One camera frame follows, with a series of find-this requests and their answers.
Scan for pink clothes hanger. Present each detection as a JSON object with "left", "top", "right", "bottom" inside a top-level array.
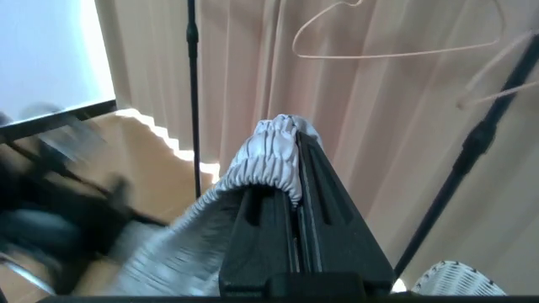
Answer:
[
  {"left": 456, "top": 29, "right": 539, "bottom": 111},
  {"left": 291, "top": 0, "right": 506, "bottom": 60}
]

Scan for black clothes rack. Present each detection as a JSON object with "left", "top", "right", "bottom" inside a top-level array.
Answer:
[{"left": 104, "top": 0, "right": 539, "bottom": 279}]

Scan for white laundry basket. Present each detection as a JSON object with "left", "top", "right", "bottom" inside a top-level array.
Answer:
[{"left": 410, "top": 259, "right": 509, "bottom": 296}]

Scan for beige curtain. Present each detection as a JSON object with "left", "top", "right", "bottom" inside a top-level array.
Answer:
[{"left": 94, "top": 0, "right": 539, "bottom": 295}]

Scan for pale grey shorts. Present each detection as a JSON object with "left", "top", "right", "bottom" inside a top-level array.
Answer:
[{"left": 104, "top": 113, "right": 325, "bottom": 298}]

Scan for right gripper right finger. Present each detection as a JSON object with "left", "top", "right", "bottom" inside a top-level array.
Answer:
[{"left": 294, "top": 131, "right": 396, "bottom": 296}]

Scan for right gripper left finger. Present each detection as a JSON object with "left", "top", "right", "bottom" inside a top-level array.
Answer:
[{"left": 217, "top": 183, "right": 300, "bottom": 296}]

